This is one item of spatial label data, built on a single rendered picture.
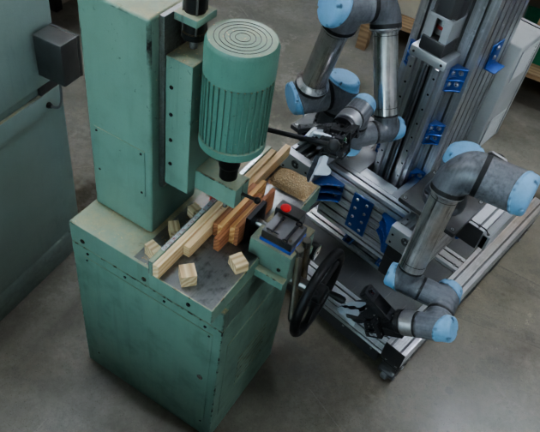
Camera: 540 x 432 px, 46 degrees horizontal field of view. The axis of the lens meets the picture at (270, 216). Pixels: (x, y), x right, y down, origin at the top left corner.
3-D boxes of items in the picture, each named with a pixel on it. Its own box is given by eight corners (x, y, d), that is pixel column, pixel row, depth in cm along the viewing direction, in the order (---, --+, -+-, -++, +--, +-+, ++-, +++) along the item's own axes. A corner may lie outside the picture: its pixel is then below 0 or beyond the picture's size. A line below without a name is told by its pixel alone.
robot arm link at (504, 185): (485, 155, 209) (489, 153, 157) (529, 173, 205) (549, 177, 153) (469, 189, 211) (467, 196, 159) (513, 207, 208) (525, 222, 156)
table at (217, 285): (239, 344, 166) (242, 331, 162) (147, 287, 175) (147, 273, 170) (344, 212, 204) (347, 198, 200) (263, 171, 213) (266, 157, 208)
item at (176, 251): (158, 279, 169) (158, 267, 166) (152, 275, 170) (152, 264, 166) (274, 162, 207) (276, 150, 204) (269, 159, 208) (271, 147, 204)
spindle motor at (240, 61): (241, 174, 158) (255, 69, 136) (184, 144, 163) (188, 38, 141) (277, 139, 169) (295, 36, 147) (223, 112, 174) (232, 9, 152)
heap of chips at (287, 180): (303, 201, 196) (306, 193, 194) (266, 182, 200) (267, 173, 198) (318, 186, 202) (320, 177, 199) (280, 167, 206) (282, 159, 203)
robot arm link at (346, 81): (360, 113, 229) (369, 81, 219) (327, 118, 224) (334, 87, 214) (345, 93, 236) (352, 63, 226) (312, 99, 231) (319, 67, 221)
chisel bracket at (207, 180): (233, 213, 178) (236, 191, 172) (193, 190, 182) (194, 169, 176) (248, 198, 182) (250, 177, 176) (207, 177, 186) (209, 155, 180)
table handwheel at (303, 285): (289, 347, 171) (339, 252, 169) (228, 310, 177) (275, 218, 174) (313, 334, 199) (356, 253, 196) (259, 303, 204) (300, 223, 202)
